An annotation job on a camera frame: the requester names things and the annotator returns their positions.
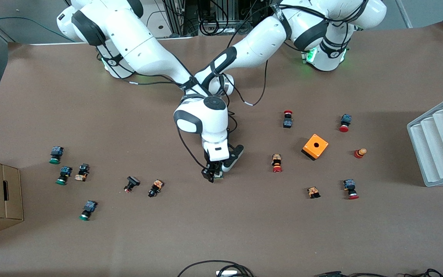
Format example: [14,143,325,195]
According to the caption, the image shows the black square push button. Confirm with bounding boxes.
[123,176,141,193]

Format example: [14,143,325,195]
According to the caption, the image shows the green mushroom push button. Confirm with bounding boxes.
[55,166,73,186]
[78,200,98,222]
[49,146,65,165]

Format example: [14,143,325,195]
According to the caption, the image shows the red mushroom button blue block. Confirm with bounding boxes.
[339,114,352,133]
[343,179,360,200]

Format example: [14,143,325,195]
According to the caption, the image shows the dark equipment rack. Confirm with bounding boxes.
[156,0,280,37]

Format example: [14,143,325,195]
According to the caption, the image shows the grey ridged tray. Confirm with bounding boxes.
[406,91,443,187]

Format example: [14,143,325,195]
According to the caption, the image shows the black selector switch orange block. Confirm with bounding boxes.
[147,179,165,198]
[74,163,90,182]

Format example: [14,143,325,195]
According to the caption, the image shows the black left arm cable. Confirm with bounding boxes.
[225,58,270,107]

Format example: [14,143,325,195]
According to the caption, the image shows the black looped cable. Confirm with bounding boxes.
[177,260,255,277]

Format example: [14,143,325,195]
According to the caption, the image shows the orange button enclosure box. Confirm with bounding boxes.
[301,133,329,161]

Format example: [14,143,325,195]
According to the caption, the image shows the black cable with connector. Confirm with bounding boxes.
[314,271,380,277]

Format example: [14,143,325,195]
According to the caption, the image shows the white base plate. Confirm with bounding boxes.
[137,0,195,40]

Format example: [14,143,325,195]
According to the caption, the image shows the thin black cable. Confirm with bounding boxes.
[404,268,443,277]

